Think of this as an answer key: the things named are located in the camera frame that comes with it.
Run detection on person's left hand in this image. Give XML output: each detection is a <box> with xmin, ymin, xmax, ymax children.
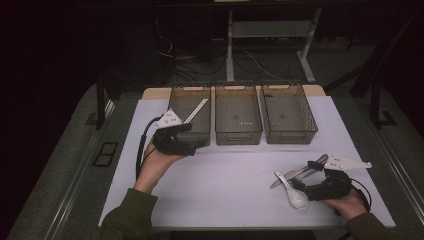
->
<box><xmin>134</xmin><ymin>142</ymin><xmax>186</xmax><ymax>195</ymax></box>

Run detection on white metal desk frame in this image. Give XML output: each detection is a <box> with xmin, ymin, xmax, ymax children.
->
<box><xmin>225</xmin><ymin>8</ymin><xmax>323</xmax><ymax>84</ymax></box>

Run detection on white table cover sheet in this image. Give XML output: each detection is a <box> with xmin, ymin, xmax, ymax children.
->
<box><xmin>98</xmin><ymin>95</ymin><xmax>397</xmax><ymax>229</ymax></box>

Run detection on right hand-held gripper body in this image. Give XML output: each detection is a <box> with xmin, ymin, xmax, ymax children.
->
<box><xmin>304</xmin><ymin>154</ymin><xmax>373</xmax><ymax>202</ymax></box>

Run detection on silver table knife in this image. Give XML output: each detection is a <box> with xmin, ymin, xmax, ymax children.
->
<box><xmin>269</xmin><ymin>153</ymin><xmax>330</xmax><ymax>190</ymax></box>

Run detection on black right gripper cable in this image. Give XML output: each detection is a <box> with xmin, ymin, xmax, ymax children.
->
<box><xmin>349</xmin><ymin>178</ymin><xmax>373</xmax><ymax>213</ymax></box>

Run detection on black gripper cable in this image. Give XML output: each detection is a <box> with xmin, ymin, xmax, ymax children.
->
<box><xmin>134</xmin><ymin>114</ymin><xmax>164</xmax><ymax>181</ymax></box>
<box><xmin>349</xmin><ymin>178</ymin><xmax>373</xmax><ymax>213</ymax></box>

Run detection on white spoon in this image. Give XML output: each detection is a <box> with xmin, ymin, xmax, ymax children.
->
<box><xmin>273</xmin><ymin>170</ymin><xmax>310</xmax><ymax>210</ymax></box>

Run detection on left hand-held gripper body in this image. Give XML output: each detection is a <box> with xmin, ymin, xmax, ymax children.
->
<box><xmin>152</xmin><ymin>108</ymin><xmax>198</xmax><ymax>156</ymax></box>

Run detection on black metal stand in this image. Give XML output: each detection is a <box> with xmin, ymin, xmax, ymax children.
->
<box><xmin>369</xmin><ymin>81</ymin><xmax>398</xmax><ymax>130</ymax></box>

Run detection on translucent grey plastic bin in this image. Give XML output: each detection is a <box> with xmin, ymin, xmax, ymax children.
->
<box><xmin>163</xmin><ymin>84</ymin><xmax>212</xmax><ymax>147</ymax></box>
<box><xmin>260</xmin><ymin>82</ymin><xmax>319</xmax><ymax>145</ymax></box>
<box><xmin>214</xmin><ymin>83</ymin><xmax>264</xmax><ymax>146</ymax></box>

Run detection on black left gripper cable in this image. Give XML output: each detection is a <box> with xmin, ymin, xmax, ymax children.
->
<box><xmin>134</xmin><ymin>114</ymin><xmax>164</xmax><ymax>181</ymax></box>

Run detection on person's right hand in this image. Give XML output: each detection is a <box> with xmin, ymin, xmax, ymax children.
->
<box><xmin>321</xmin><ymin>189</ymin><xmax>368</xmax><ymax>222</ymax></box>

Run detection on white floor cable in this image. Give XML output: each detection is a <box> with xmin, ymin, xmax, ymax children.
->
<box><xmin>243</xmin><ymin>49</ymin><xmax>284</xmax><ymax>81</ymax></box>

